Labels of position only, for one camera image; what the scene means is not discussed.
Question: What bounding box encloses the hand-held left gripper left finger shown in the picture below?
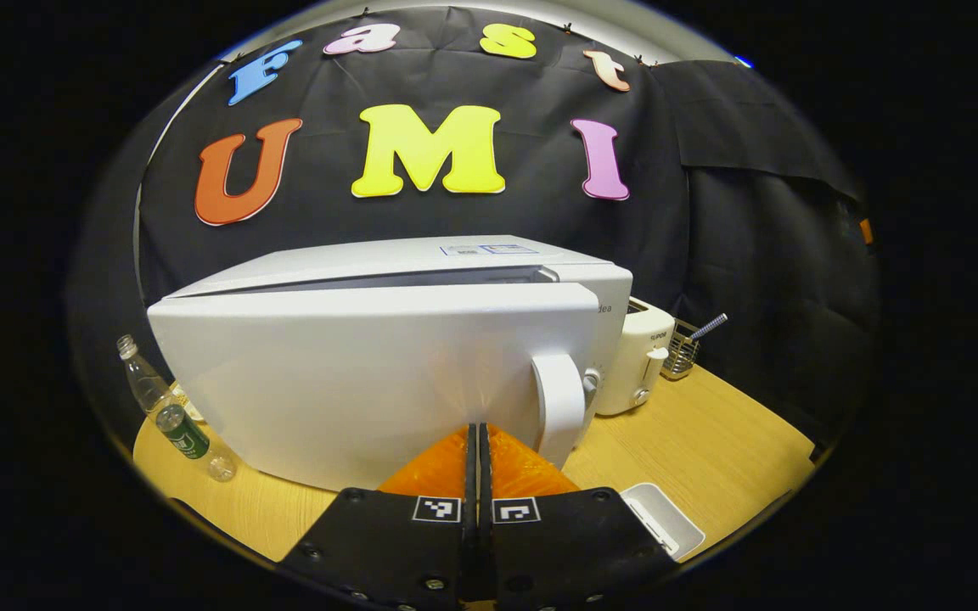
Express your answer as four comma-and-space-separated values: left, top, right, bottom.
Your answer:
281, 424, 479, 611

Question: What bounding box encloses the clear plastic bottle green label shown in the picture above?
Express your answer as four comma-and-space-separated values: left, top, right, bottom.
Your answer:
117, 334, 238, 483

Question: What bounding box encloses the white rectangular tray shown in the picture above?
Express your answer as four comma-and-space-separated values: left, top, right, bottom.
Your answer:
621, 482, 706, 562

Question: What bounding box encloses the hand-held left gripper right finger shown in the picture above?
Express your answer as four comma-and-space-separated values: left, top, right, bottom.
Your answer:
479, 423, 682, 611

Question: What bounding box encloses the white toaster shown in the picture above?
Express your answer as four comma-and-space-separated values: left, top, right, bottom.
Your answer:
595, 297, 677, 417

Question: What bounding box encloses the white microwave oven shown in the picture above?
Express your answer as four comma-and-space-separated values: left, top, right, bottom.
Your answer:
147, 235, 634, 494

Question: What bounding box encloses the metal wire basket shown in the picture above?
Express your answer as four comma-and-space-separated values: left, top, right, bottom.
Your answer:
661, 318, 703, 380

